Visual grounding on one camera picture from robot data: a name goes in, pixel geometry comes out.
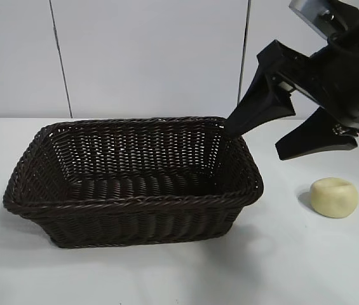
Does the dark brown wicker basket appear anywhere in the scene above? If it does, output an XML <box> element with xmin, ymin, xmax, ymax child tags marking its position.
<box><xmin>3</xmin><ymin>116</ymin><xmax>265</xmax><ymax>249</ymax></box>

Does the pale yellow egg yolk pastry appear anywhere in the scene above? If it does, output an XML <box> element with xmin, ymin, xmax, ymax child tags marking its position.
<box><xmin>309</xmin><ymin>177</ymin><xmax>359</xmax><ymax>219</ymax></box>

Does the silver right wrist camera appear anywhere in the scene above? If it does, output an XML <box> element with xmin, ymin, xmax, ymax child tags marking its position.
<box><xmin>288</xmin><ymin>0</ymin><xmax>332</xmax><ymax>36</ymax></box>

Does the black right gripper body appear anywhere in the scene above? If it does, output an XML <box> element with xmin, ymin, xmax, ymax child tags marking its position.
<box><xmin>256</xmin><ymin>21</ymin><xmax>359</xmax><ymax>140</ymax></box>

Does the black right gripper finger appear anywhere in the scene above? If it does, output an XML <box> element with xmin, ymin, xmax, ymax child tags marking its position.
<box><xmin>274</xmin><ymin>107</ymin><xmax>358</xmax><ymax>161</ymax></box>
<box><xmin>225</xmin><ymin>67</ymin><xmax>296</xmax><ymax>140</ymax></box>

